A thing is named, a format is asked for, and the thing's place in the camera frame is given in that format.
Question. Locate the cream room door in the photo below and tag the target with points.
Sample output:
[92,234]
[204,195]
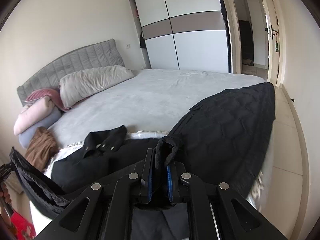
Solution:
[276,37]

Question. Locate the black garment hanging on wardrobe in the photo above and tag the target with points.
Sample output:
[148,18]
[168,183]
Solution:
[142,43]

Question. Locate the beige pillow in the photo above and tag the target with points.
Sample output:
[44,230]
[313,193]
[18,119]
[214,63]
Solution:
[82,84]

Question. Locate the white fringed throw blanket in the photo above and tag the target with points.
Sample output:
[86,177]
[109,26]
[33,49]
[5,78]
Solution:
[255,197]

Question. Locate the pink folded blanket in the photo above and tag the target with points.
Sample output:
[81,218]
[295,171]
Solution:
[31,114]

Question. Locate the person's left hand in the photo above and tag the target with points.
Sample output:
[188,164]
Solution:
[4,193]

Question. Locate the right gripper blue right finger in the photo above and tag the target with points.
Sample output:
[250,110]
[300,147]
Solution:
[176,189]

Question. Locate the dark quilted jacket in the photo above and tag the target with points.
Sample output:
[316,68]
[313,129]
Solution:
[225,136]

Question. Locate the grey bed sheet mattress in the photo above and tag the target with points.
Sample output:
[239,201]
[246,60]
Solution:
[152,100]

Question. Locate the brown folded garment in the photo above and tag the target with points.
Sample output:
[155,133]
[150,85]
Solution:
[41,149]

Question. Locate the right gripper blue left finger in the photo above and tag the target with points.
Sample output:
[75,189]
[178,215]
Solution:
[146,179]

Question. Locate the white sliding wardrobe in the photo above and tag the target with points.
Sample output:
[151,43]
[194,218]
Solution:
[184,34]

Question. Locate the grey padded headboard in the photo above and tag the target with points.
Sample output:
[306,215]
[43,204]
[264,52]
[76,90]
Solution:
[96,55]

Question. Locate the black button-up jacket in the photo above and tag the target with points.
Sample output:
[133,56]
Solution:
[104,154]

